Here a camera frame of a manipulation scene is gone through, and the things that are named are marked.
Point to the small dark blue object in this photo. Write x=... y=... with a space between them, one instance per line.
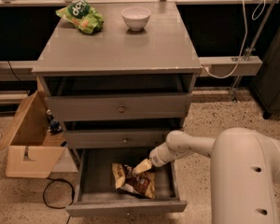
x=54 y=125

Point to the grey top drawer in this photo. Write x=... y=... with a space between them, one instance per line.
x=117 y=107

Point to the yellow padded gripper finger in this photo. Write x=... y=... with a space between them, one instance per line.
x=143 y=166

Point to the white bowl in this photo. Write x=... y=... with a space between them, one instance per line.
x=136 y=18

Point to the metal pole stand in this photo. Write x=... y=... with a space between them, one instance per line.
x=244 y=57

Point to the grey drawer cabinet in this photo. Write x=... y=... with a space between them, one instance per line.
x=118 y=61

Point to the green chip bag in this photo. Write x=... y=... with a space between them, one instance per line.
x=83 y=16

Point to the cardboard box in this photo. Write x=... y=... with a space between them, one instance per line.
x=33 y=152

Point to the dark grey cabinet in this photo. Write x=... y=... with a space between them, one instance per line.
x=266 y=84

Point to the brown chip bag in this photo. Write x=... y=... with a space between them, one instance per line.
x=141 y=184

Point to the grey drawer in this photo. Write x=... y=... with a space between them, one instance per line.
x=96 y=195
x=115 y=138
x=117 y=107

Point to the grey wall shelf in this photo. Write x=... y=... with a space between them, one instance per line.
x=230 y=66

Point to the grey middle drawer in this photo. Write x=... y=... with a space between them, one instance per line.
x=115 y=138

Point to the grey bottom drawer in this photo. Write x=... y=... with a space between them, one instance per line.
x=96 y=195

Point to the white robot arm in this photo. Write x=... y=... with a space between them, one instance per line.
x=245 y=166

